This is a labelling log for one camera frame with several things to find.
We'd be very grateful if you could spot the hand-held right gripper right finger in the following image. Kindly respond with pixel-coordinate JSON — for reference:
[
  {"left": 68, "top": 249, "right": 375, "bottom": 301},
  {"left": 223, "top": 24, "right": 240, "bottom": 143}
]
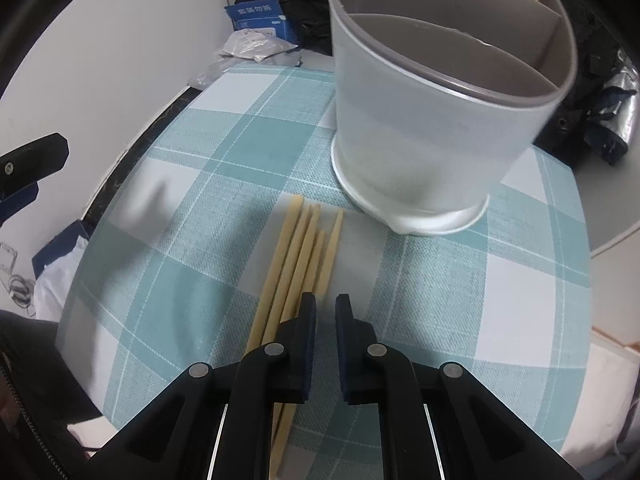
[{"left": 334, "top": 293, "right": 586, "bottom": 480}]

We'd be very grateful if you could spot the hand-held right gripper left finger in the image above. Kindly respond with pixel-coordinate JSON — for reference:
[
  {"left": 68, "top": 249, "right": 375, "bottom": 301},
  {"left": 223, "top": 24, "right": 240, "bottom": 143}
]
[{"left": 92, "top": 291, "right": 318, "bottom": 480}]

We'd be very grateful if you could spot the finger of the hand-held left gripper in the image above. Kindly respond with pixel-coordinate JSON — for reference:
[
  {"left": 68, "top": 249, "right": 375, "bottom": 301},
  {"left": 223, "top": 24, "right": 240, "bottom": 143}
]
[{"left": 0, "top": 132, "right": 70, "bottom": 213}]

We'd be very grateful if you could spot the pile of wooden chopsticks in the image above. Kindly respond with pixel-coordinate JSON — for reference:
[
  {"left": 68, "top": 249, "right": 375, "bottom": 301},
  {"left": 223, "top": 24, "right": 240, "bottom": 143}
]
[{"left": 246, "top": 195, "right": 326, "bottom": 476}]

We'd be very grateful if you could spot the translucent white utensil holder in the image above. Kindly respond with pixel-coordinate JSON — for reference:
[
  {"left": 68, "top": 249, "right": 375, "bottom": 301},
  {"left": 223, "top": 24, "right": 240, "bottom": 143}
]
[{"left": 327, "top": 0, "right": 580, "bottom": 237}]

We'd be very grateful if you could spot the dark blue folder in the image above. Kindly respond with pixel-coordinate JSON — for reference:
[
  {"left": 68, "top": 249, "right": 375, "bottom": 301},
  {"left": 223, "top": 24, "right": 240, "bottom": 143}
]
[{"left": 31, "top": 219, "right": 95, "bottom": 281}]

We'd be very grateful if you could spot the clear plastic container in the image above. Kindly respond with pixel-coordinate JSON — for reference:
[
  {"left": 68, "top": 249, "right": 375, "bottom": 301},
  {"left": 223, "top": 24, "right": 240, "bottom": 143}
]
[{"left": 0, "top": 241, "right": 21, "bottom": 275}]

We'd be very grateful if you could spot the white cloth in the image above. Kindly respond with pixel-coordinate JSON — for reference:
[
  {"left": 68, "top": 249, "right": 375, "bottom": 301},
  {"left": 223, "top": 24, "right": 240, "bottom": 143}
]
[{"left": 34, "top": 237, "right": 88, "bottom": 321}]

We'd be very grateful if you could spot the teal plaid tablecloth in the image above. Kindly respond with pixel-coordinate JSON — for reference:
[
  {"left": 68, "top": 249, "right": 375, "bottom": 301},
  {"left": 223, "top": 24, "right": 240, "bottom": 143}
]
[{"left": 55, "top": 62, "right": 593, "bottom": 468}]

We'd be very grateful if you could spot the person's dark clothing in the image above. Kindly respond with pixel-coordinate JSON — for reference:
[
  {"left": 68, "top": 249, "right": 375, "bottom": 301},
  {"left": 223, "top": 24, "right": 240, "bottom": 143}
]
[{"left": 0, "top": 310, "right": 103, "bottom": 480}]

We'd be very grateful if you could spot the white plastic bag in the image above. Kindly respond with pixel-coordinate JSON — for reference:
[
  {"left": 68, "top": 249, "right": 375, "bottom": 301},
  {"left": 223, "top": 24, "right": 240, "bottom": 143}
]
[{"left": 189, "top": 29, "right": 297, "bottom": 90}]

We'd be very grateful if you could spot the blue cardboard box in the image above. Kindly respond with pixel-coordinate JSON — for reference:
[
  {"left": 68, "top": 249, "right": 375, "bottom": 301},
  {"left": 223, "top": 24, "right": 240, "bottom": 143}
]
[{"left": 224, "top": 0, "right": 301, "bottom": 43}]

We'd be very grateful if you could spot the black bag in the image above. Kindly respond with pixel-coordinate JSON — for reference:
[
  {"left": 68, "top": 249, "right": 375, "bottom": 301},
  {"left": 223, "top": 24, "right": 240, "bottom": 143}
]
[{"left": 234, "top": 0, "right": 335, "bottom": 57}]

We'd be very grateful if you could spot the silver folded umbrella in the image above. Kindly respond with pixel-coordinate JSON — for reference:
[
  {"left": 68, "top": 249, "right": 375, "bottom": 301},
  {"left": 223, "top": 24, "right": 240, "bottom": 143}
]
[{"left": 595, "top": 47, "right": 640, "bottom": 166}]

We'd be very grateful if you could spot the black braided cable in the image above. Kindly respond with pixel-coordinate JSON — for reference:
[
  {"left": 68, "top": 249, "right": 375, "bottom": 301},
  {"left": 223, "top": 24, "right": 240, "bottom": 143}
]
[{"left": 0, "top": 360, "right": 68, "bottom": 480}]

